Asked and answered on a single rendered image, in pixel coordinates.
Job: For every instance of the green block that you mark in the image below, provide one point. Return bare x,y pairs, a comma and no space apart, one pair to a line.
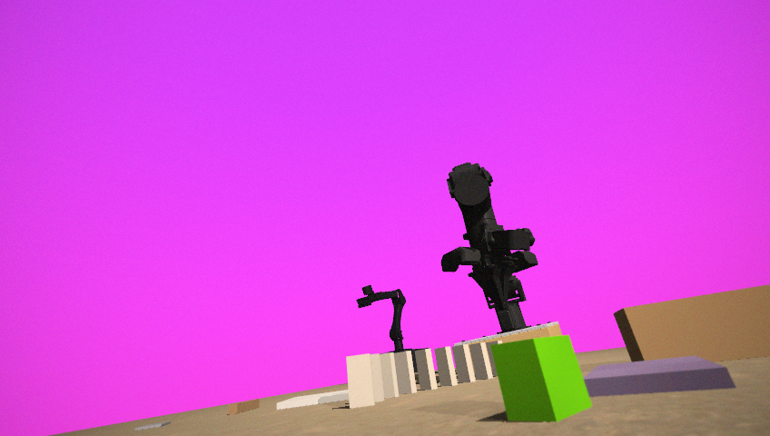
540,379

